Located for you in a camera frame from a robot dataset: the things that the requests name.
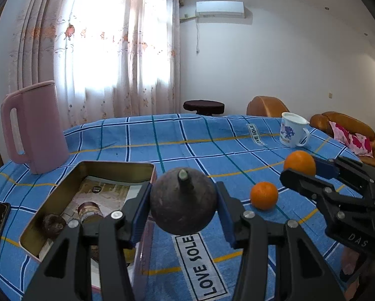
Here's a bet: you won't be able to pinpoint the white air conditioner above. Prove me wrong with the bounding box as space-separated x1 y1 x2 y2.
196 1 245 18

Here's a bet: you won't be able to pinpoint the white enamel mug blue flowers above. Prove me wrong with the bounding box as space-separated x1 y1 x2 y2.
279 112 311 147

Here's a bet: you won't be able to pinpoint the dark passion fruit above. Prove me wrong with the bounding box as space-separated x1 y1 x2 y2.
43 213 66 240
90 245 99 263

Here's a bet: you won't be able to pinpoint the small orange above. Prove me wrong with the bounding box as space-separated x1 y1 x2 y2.
250 181 278 211

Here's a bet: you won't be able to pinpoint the pink electric kettle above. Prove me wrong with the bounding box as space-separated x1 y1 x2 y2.
1 80 69 174

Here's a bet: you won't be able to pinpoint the orange leather sofa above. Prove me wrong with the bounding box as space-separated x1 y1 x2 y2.
310 111 375 167

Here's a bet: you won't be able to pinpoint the person's hand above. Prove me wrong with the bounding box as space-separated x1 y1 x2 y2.
341 247 359 275

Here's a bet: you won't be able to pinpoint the large orange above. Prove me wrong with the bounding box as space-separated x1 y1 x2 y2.
283 150 317 176

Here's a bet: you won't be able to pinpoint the sheer floral curtain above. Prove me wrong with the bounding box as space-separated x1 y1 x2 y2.
9 0 184 128

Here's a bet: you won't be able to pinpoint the pink red floral cloth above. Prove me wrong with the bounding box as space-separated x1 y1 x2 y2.
330 122 373 158

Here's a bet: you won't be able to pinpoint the dark round stool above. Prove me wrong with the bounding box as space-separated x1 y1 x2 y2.
183 100 225 116

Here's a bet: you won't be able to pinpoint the printed paper leaflet in tin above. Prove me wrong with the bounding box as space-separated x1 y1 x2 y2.
39 176 143 260

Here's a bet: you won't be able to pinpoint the blue plaid tablecloth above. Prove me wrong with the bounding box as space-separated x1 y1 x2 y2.
0 113 364 301

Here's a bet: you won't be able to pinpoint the pink metal tin box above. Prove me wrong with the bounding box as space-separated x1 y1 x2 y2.
20 161 156 300

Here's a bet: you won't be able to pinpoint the orange leather armchair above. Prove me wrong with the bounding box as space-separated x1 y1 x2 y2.
247 96 289 118

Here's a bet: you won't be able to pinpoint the dark purple mangosteen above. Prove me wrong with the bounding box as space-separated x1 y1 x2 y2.
150 167 217 236

